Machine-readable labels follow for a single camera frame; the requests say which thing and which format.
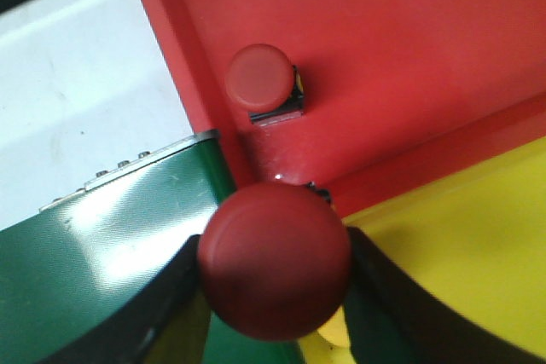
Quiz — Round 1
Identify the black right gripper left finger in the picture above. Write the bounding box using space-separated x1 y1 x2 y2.
41 235 211 363

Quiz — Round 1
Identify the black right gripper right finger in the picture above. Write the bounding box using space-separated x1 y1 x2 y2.
344 228 544 363

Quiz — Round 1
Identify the red push button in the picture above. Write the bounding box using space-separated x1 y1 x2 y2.
197 182 351 341
224 43 305 126

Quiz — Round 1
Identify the red push button bottom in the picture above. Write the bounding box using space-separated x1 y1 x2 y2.
224 43 305 126

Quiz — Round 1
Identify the green conveyor belt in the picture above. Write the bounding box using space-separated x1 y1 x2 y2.
1 139 303 363

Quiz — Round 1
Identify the yellow plastic tray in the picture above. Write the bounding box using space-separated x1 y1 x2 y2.
298 136 546 364

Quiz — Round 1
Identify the red plastic tray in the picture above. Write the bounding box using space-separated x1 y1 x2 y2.
142 0 545 216

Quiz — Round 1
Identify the aluminium conveyor side rail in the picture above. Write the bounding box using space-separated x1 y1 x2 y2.
38 129 220 213

